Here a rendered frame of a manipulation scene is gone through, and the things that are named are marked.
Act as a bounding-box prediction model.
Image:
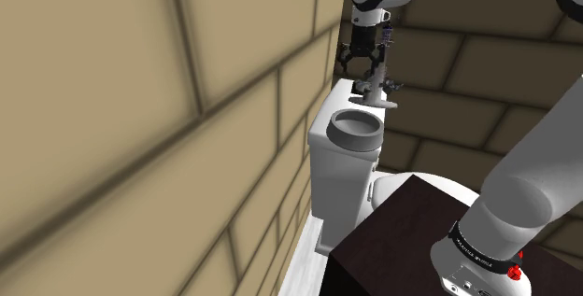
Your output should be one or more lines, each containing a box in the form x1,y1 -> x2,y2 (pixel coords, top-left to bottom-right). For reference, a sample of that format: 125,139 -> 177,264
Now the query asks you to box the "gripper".
336,24 -> 388,77

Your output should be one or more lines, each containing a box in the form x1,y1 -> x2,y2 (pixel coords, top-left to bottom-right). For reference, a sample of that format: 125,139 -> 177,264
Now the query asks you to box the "grey figure on round base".
348,21 -> 405,110

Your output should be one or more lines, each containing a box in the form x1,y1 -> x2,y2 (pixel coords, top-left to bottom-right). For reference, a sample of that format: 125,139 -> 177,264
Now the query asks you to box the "grey bowl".
326,108 -> 385,153

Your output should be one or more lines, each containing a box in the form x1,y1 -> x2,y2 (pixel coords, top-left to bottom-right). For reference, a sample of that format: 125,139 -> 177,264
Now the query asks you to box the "dark robot stand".
325,173 -> 583,296

